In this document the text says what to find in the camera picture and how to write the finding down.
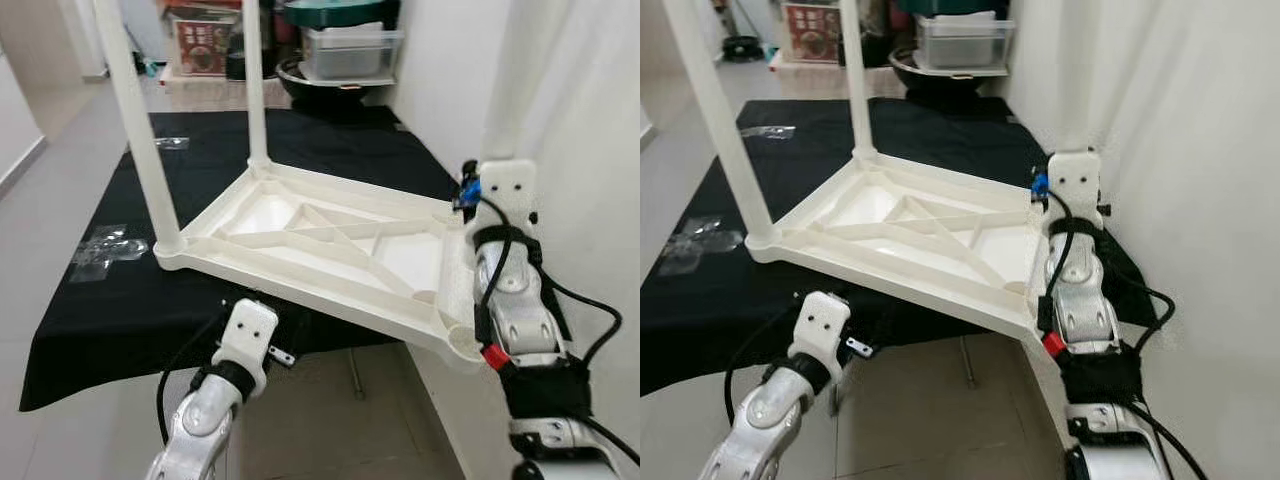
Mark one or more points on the black round floor device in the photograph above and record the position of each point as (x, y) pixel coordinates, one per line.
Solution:
(742, 47)

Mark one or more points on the black bag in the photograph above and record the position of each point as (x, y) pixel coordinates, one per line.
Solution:
(283, 40)
(885, 40)

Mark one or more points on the white plastic children table top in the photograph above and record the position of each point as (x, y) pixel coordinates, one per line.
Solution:
(860, 205)
(270, 215)

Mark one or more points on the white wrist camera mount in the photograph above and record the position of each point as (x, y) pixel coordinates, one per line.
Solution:
(510, 185)
(820, 325)
(245, 335)
(1075, 180)

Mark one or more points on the clear tape piece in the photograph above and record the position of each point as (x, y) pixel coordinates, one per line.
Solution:
(105, 245)
(768, 132)
(170, 143)
(700, 245)

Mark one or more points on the beige cloth covered bench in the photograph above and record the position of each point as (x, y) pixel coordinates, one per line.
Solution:
(820, 82)
(200, 92)

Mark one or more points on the grey metal table leg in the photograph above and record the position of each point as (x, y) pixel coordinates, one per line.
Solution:
(966, 362)
(356, 375)

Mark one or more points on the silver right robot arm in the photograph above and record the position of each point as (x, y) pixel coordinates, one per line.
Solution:
(1085, 300)
(520, 310)

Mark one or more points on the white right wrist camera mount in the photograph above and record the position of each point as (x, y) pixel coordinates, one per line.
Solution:
(510, 185)
(1075, 180)

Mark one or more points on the red printed box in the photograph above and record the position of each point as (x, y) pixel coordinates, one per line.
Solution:
(812, 35)
(205, 45)

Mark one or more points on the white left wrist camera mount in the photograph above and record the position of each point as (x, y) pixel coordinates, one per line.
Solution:
(245, 335)
(820, 325)

